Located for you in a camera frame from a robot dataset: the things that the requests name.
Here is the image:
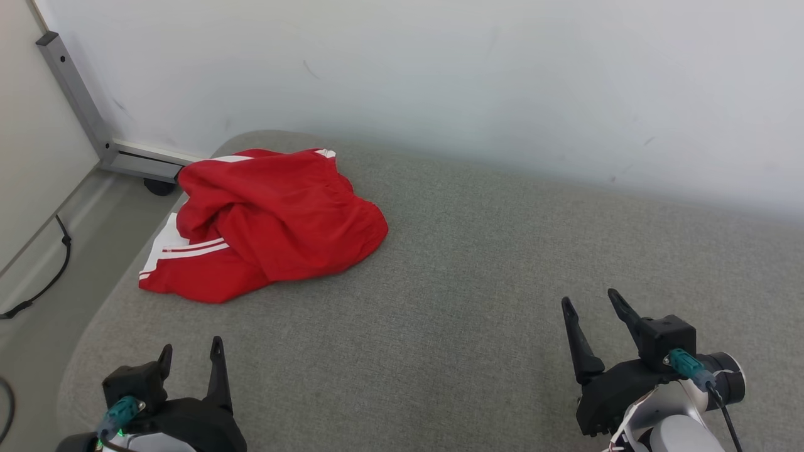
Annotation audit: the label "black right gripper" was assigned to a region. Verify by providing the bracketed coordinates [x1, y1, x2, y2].
[561, 289, 682, 437]

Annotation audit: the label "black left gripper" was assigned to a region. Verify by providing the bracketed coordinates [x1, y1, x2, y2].
[135, 336, 247, 452]

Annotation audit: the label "red shorts with white stripes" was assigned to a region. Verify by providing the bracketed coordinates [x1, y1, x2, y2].
[178, 148, 389, 283]

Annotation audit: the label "teal left camera connector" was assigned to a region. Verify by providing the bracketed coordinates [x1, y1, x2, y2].
[97, 395, 144, 441]

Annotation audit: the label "teal camera connector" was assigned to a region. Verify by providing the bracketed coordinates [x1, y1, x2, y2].
[97, 395, 144, 441]
[665, 349, 717, 391]

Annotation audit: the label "teal right camera connector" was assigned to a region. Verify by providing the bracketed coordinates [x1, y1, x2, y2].
[665, 349, 717, 391]

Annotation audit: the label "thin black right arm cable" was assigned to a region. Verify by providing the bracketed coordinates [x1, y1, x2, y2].
[707, 383, 746, 452]

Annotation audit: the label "black floor cable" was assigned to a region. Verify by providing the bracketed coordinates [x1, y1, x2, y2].
[0, 377, 15, 444]
[0, 215, 72, 320]

